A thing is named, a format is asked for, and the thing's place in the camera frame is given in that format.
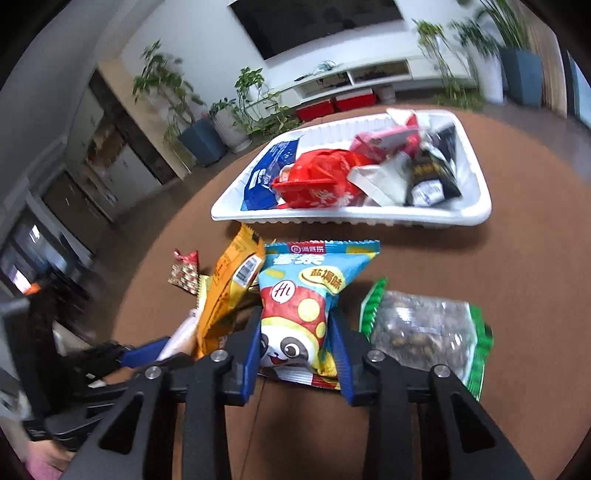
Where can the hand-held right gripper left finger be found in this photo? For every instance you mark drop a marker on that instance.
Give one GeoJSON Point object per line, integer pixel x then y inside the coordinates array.
{"type": "Point", "coordinates": [251, 355]}

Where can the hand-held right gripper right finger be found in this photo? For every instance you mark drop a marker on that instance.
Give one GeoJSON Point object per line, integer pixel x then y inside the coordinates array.
{"type": "Point", "coordinates": [344, 360]}

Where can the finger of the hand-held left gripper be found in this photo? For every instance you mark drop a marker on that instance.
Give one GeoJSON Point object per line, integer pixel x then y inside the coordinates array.
{"type": "Point", "coordinates": [143, 353]}

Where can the white and pink wrapper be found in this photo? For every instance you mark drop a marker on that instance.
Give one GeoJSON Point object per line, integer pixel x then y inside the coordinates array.
{"type": "Point", "coordinates": [180, 337]}

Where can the orange snack packet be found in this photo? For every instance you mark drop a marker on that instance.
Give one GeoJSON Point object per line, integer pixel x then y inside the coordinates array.
{"type": "Point", "coordinates": [226, 286]}

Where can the panda print snack packet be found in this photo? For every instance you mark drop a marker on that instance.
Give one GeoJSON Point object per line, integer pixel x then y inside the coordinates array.
{"type": "Point", "coordinates": [300, 295]}

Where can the gold snack packet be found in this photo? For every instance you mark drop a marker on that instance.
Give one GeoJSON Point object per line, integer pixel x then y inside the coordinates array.
{"type": "Point", "coordinates": [203, 295]}

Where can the green clear nut packet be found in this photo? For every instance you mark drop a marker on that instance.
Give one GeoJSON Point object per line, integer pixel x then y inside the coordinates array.
{"type": "Point", "coordinates": [425, 327]}

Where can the small red patterned packet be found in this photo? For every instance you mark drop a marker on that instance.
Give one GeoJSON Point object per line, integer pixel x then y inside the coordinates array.
{"type": "Point", "coordinates": [183, 272]}

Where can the white plastic tray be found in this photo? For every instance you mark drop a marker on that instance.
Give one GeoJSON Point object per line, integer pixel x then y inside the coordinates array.
{"type": "Point", "coordinates": [351, 217]}

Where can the red snack bag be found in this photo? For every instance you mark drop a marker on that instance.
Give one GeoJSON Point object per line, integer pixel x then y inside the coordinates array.
{"type": "Point", "coordinates": [318, 180]}

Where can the blue cookie pack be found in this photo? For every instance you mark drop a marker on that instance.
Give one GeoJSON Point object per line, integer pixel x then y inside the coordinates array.
{"type": "Point", "coordinates": [268, 170]}

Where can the red and white candy packet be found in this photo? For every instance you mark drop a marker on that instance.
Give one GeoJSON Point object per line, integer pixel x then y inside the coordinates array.
{"type": "Point", "coordinates": [285, 173]}

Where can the white and red sausage packet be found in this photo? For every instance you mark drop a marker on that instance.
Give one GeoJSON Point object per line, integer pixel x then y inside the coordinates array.
{"type": "Point", "coordinates": [378, 177]}

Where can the black snack packet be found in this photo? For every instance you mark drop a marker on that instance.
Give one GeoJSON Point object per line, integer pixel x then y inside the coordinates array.
{"type": "Point", "coordinates": [434, 175]}

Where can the pink snack packet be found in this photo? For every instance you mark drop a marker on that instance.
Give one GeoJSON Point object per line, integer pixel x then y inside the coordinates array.
{"type": "Point", "coordinates": [383, 138]}

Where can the dark wooden cabinet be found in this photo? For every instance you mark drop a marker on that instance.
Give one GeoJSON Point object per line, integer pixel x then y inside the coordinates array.
{"type": "Point", "coordinates": [134, 138]}

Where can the tall plant in blue pot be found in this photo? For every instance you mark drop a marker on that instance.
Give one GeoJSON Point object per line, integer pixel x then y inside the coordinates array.
{"type": "Point", "coordinates": [201, 138]}

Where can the plant in grey pot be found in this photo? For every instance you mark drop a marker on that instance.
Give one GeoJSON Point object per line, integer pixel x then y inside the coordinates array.
{"type": "Point", "coordinates": [231, 129]}

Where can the red storage box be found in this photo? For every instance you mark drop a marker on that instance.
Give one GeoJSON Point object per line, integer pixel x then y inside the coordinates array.
{"type": "Point", "coordinates": [354, 99]}
{"type": "Point", "coordinates": [316, 110]}

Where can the trailing plant on cabinet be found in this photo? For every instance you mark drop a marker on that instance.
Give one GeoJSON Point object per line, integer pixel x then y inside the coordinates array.
{"type": "Point", "coordinates": [258, 101]}

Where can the small empty plant pot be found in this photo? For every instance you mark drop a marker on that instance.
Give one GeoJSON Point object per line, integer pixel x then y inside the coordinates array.
{"type": "Point", "coordinates": [386, 94]}

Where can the white television cabinet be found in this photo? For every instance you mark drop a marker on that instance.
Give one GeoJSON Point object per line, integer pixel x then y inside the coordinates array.
{"type": "Point", "coordinates": [415, 69]}

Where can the plant in white pot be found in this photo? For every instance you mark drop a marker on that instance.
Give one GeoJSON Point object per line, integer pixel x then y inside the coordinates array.
{"type": "Point", "coordinates": [489, 78]}

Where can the small trailing vine plant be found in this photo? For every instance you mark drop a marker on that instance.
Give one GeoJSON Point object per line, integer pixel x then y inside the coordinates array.
{"type": "Point", "coordinates": [438, 50]}

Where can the large leafy plant blue pot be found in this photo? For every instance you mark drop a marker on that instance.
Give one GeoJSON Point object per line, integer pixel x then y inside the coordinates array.
{"type": "Point", "coordinates": [521, 78]}

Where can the wall-mounted black television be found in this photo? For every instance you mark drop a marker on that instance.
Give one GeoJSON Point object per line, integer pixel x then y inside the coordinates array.
{"type": "Point", "coordinates": [314, 23]}

